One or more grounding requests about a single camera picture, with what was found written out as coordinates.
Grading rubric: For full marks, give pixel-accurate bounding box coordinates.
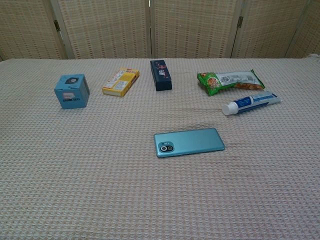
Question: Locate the beige woven tablecloth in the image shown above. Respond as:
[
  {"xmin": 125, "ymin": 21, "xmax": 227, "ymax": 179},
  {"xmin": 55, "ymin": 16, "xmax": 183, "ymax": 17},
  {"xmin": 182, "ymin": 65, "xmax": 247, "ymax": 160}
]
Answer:
[{"xmin": 0, "ymin": 57, "xmax": 320, "ymax": 240}]

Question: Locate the blue white toothpaste tube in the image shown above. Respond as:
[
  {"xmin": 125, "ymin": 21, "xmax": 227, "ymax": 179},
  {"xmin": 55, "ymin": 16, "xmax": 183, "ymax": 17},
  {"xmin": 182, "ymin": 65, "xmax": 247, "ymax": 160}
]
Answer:
[{"xmin": 222, "ymin": 90, "xmax": 283, "ymax": 116}]

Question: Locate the woven folding screen panel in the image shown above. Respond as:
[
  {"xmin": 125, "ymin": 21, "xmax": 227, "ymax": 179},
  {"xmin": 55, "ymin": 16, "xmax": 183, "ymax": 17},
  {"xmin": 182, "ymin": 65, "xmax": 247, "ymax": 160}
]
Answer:
[
  {"xmin": 0, "ymin": 0, "xmax": 69, "ymax": 62},
  {"xmin": 149, "ymin": 0, "xmax": 242, "ymax": 60},
  {"xmin": 49, "ymin": 0, "xmax": 153, "ymax": 60},
  {"xmin": 286, "ymin": 0, "xmax": 320, "ymax": 59},
  {"xmin": 231, "ymin": 0, "xmax": 310, "ymax": 59}
]

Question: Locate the dark navy long box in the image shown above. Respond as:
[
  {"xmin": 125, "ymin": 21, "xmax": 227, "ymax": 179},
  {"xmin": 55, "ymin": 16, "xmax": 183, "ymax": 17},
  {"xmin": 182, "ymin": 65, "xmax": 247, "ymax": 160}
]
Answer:
[{"xmin": 149, "ymin": 59, "xmax": 173, "ymax": 92}]

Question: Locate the yellow flat carton box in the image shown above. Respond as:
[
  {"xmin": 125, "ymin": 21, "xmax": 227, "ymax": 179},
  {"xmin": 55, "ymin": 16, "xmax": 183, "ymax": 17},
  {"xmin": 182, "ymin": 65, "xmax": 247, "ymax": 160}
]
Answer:
[{"xmin": 101, "ymin": 67, "xmax": 140, "ymax": 98}]

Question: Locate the green snack bag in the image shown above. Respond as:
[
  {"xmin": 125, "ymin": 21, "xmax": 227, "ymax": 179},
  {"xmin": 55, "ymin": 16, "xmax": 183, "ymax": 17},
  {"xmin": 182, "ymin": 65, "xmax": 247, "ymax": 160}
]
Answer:
[{"xmin": 196, "ymin": 69, "xmax": 265, "ymax": 97}]

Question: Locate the light blue cube box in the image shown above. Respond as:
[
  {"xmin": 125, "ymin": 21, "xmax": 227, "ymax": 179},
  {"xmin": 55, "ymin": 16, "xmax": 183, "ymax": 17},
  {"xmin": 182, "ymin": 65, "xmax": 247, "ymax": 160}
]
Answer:
[{"xmin": 54, "ymin": 73, "xmax": 91, "ymax": 110}]

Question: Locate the light blue smartphone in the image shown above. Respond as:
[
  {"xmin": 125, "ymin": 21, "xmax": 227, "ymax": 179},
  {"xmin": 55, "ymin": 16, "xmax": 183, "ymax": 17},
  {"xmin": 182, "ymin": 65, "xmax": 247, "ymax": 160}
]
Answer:
[{"xmin": 153, "ymin": 127, "xmax": 226, "ymax": 158}]

